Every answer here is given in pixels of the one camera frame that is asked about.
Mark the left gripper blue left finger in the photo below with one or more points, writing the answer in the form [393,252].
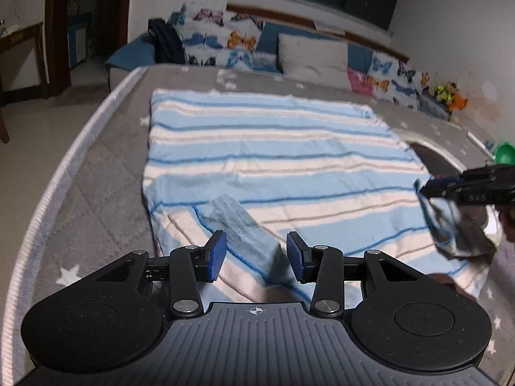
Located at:
[189,266]

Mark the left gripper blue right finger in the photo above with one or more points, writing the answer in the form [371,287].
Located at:
[323,266]

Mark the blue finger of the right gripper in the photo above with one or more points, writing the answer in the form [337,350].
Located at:
[447,179]
[452,190]

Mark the blue white striped shirt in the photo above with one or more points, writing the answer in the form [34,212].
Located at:
[260,166]

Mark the person's right hand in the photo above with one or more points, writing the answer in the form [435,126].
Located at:
[507,221]

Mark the green plastic bowl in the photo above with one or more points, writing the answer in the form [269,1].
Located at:
[505,154]

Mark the orange plush toy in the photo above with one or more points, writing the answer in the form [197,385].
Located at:
[456,103]

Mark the teddy bear toy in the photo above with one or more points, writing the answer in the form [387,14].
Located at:
[444,94]

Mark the right butterfly pillow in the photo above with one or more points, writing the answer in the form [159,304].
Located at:
[396,82]

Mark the butterfly pillow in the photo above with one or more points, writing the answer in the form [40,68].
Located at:
[396,82]
[220,38]

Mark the grey star pattern table cover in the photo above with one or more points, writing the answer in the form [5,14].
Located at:
[94,211]

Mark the pink cloth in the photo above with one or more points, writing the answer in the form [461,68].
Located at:
[361,83]

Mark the blue sofa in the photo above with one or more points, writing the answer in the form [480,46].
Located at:
[141,53]

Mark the plain grey pillow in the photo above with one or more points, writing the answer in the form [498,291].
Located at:
[320,62]

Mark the book on sofa ledge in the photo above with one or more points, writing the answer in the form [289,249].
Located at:
[329,29]

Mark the dark backpack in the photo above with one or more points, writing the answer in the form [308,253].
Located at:
[167,44]

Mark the left butterfly pillow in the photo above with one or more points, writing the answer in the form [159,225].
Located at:
[220,38]

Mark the brown wooden side table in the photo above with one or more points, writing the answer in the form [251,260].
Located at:
[22,62]

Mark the brown wooden door frame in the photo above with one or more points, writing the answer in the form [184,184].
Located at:
[76,30]

